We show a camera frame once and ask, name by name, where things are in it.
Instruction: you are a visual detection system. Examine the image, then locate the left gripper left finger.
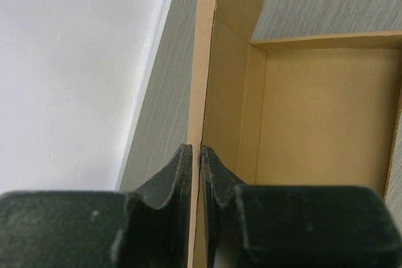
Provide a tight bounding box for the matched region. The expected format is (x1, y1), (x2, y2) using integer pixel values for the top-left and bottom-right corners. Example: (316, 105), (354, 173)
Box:
(1, 144), (193, 267)

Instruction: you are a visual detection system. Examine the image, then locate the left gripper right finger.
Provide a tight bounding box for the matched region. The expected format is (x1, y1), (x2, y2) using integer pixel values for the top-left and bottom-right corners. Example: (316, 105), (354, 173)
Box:
(200, 146), (401, 267)

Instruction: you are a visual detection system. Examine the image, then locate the large brown cardboard box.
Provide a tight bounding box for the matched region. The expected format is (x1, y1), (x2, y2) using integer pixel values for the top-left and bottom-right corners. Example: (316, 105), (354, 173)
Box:
(187, 0), (401, 267)

